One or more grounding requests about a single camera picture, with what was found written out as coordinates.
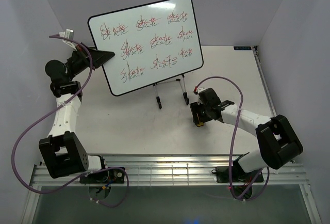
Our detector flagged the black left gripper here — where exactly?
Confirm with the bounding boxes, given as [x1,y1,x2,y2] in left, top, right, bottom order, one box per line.
[65,43,115,81]

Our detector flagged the yellow bone-shaped eraser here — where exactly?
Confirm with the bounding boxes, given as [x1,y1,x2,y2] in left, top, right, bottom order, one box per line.
[196,122,204,127]

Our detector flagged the white dry-erase whiteboard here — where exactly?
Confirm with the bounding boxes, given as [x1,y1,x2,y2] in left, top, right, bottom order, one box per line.
[87,0,204,97]

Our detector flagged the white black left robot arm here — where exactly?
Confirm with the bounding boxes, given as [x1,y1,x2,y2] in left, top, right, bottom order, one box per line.
[39,48,115,183]

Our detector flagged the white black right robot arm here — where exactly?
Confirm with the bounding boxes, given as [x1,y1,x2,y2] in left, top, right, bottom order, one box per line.
[190,88,303,181]

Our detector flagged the folding metal easel stand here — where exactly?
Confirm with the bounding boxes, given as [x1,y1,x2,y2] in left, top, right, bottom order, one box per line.
[152,74,190,110]

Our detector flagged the blue right corner label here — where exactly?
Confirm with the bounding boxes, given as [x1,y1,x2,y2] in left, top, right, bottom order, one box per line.
[234,46,252,51]

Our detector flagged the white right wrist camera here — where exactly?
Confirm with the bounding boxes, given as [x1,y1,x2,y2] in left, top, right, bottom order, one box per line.
[193,86,206,104]

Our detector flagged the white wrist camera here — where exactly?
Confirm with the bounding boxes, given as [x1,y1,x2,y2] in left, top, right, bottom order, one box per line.
[193,86,206,104]
[59,29,76,51]

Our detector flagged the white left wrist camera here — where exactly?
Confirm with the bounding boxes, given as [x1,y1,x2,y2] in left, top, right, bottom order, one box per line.
[59,29,76,51]

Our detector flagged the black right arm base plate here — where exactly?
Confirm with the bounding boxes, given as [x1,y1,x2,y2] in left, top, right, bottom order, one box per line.
[211,166,258,183]

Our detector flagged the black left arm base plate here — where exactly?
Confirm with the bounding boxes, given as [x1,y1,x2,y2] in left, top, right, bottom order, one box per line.
[79,167,125,185]

